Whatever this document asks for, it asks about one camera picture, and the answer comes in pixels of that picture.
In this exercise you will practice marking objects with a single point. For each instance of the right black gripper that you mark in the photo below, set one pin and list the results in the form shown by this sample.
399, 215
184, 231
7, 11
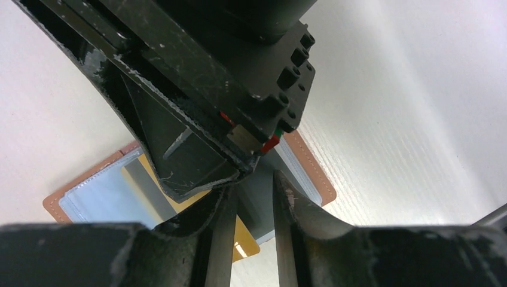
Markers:
156, 62

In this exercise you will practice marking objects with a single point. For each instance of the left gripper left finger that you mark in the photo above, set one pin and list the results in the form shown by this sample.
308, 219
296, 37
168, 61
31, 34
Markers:
194, 248

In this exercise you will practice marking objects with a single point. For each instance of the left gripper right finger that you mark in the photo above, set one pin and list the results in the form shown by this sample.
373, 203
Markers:
314, 248

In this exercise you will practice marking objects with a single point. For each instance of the gold striped credit card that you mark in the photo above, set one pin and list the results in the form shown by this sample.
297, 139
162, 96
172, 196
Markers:
160, 207

